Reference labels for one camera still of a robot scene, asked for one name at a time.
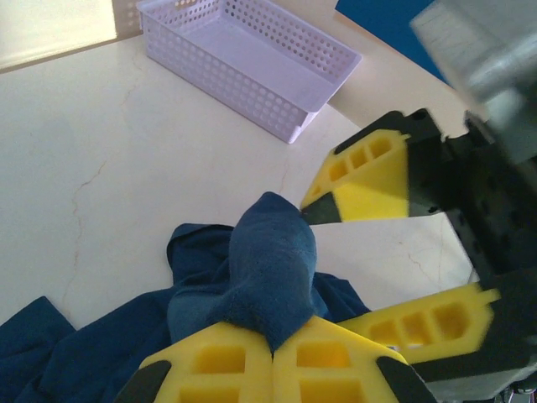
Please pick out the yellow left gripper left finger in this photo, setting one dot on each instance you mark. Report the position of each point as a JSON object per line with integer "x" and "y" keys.
{"x": 218, "y": 378}

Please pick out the lavender perforated plastic basket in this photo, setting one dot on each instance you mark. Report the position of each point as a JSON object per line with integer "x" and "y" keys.
{"x": 260, "y": 59}

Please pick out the navy blue printed t-shirt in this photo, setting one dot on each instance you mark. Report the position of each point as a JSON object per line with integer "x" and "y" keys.
{"x": 268, "y": 268}

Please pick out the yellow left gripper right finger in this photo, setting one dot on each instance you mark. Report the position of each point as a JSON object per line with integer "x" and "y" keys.
{"x": 335, "y": 378}

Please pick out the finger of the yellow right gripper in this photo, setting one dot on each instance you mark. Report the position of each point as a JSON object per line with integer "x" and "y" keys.
{"x": 428, "y": 327}
{"x": 373, "y": 197}

